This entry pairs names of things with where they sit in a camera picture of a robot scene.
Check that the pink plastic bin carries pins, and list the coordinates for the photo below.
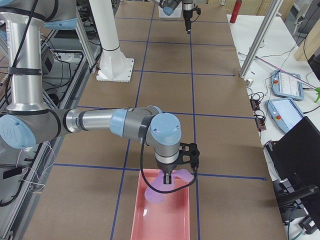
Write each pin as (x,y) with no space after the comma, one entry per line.
(167,220)

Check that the aluminium frame post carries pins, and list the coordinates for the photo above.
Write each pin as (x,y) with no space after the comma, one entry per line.
(260,36)

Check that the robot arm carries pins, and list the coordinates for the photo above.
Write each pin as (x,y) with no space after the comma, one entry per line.
(188,7)
(29,121)

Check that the white translucent bin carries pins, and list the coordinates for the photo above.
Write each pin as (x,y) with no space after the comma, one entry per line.
(175,13)

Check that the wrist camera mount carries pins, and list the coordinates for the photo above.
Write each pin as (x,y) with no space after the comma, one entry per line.
(189,154)
(197,10)

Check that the teach pendant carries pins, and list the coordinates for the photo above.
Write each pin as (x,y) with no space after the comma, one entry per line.
(285,113)
(284,85)

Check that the near teach pendant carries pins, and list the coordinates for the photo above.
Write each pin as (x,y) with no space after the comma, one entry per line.
(285,113)

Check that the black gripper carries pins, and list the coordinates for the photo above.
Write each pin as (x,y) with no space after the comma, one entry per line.
(186,13)
(166,168)

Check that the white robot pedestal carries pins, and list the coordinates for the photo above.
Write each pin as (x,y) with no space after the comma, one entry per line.
(114,66)

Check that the red bottle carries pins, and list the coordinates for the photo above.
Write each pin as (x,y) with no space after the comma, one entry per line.
(235,11)

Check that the far teach pendant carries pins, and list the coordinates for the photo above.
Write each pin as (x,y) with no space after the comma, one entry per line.
(284,85)

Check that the purple grey cloth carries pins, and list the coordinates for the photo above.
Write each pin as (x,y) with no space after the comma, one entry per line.
(155,197)

